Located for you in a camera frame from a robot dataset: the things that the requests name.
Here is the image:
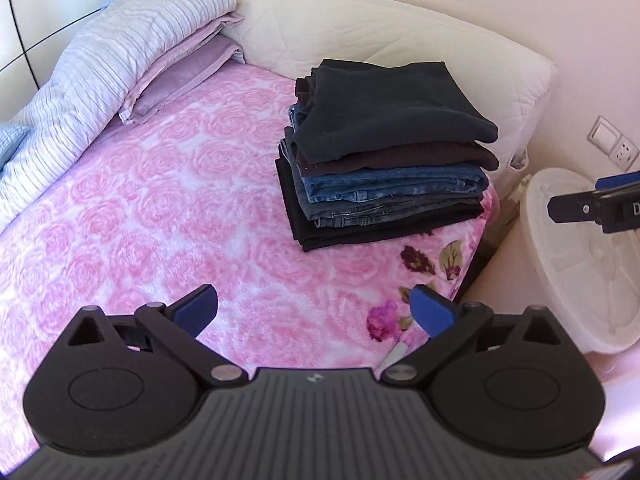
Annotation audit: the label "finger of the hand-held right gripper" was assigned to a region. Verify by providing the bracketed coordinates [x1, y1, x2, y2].
[595, 170, 640, 192]
[547, 187, 640, 234]

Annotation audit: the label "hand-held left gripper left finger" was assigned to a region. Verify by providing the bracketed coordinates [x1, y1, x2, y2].
[67, 284, 248, 388]

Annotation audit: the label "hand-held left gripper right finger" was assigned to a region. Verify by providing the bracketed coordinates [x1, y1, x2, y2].
[382, 285, 563, 388]

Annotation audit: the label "dark grey pants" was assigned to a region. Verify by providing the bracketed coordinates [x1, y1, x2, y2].
[291, 59, 499, 167]

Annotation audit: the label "pink floral blanket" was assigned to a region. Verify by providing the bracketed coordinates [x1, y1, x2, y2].
[0, 60, 501, 471]

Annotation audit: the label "folded blue jeans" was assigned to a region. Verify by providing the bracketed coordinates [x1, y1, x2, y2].
[287, 105, 490, 205]

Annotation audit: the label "lilac pillow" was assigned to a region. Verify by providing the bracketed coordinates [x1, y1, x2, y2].
[132, 40, 248, 127]

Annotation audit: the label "light blue cloth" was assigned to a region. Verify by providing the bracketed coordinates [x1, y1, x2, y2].
[0, 122, 31, 171]

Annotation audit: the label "pale pink pillow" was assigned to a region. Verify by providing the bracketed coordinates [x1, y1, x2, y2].
[119, 12, 246, 126]

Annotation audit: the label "striped white quilt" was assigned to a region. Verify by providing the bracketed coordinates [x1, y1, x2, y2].
[0, 0, 243, 230]

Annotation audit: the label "white pillow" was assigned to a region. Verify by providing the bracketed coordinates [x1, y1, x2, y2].
[177, 0, 559, 173]

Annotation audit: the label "white wardrobe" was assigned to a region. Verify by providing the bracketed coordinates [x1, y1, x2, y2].
[0, 0, 137, 83]

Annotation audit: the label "white wall socket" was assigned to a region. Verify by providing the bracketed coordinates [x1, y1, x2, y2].
[607, 136, 640, 172]

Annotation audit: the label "white wall switch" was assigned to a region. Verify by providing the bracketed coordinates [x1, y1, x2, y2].
[586, 116, 622, 154]

